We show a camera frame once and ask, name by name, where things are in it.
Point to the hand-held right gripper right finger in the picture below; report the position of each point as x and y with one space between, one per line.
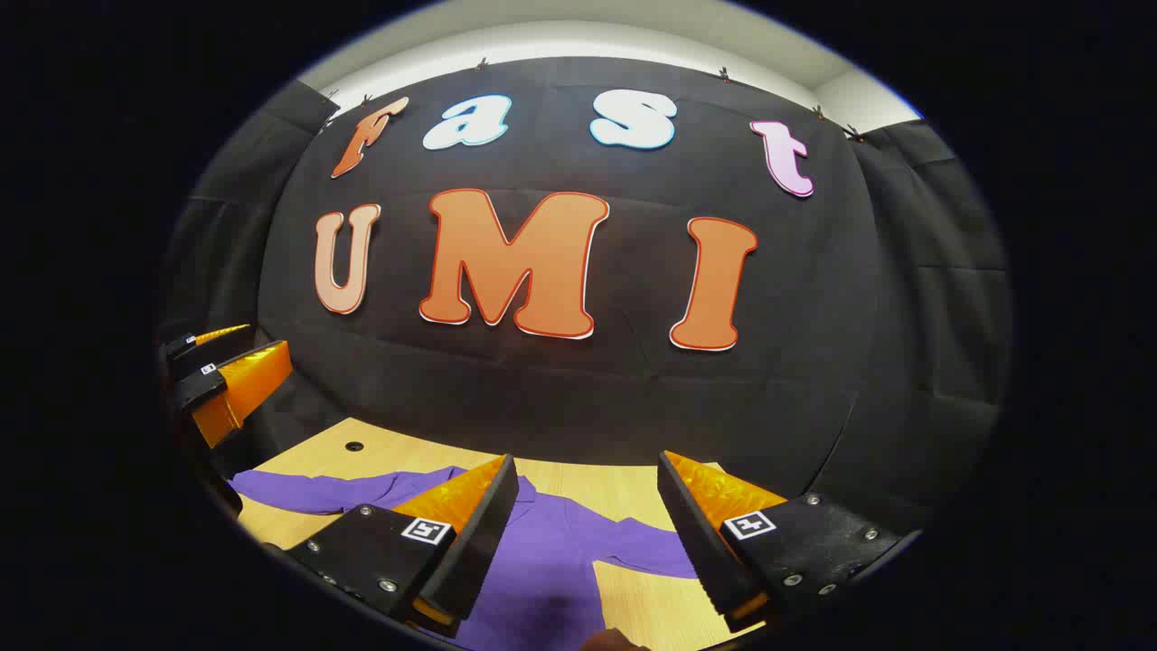
700 542

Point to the black backdrop cloth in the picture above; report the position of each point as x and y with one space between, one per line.
560 398

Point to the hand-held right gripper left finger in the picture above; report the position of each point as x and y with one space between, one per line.
479 542

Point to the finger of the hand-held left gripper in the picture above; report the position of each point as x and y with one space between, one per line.
185 346
201 384

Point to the purple knit shirt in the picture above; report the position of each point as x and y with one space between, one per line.
560 561

